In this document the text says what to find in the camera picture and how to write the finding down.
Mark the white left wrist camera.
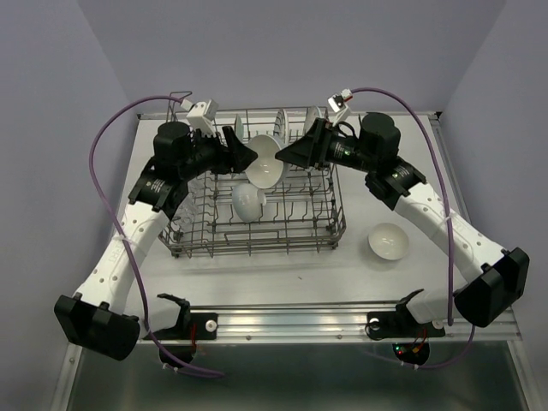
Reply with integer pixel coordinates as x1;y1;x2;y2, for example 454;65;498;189
180;98;218;135

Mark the aluminium mounting rail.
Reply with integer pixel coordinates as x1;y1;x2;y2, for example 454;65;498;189
68;299;525;347

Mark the clear faceted glass near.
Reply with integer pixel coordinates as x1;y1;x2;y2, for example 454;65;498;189
172;198;198;224

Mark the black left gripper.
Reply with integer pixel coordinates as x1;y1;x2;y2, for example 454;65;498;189
180;126;259;181

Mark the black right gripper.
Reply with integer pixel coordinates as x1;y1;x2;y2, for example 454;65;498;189
275;118;377;173

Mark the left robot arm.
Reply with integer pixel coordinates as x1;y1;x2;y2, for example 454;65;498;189
54;122;258;360

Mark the white blue striped plate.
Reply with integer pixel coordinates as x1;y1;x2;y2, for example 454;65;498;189
273;109;288;140

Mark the purple cable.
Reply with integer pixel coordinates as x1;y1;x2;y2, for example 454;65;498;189
88;94;226;379
348;86;475;372

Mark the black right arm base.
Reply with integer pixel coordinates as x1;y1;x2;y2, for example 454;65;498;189
365;289;446;368

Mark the teal floral plate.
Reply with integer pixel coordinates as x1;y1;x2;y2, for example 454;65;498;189
234;115;245;142

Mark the grey wire dish rack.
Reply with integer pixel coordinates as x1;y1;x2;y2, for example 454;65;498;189
159;107;347;258

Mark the white strawberry plate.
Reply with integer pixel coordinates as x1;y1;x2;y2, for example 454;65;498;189
303;106;325;134

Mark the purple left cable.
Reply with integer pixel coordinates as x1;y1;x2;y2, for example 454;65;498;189
88;94;226;379

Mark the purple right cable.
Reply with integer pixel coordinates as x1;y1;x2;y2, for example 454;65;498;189
348;86;475;372

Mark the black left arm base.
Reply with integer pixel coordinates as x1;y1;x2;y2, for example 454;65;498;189
143;293;218;378

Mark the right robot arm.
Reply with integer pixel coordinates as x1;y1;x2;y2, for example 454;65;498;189
275;112;530;334

